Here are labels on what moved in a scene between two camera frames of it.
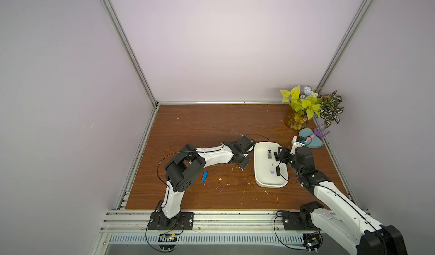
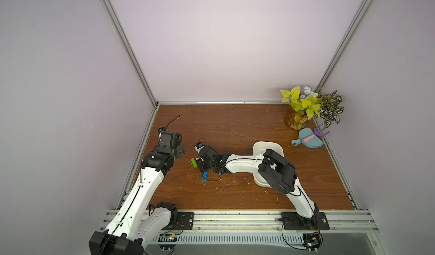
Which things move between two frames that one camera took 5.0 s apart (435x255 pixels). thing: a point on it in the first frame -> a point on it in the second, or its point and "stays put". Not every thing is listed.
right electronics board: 312,241 stays put
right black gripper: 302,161 -> 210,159
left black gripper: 244,163 -> 179,148
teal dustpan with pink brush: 311,141 stays put
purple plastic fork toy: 319,133 stays put
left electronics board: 167,242 stays put
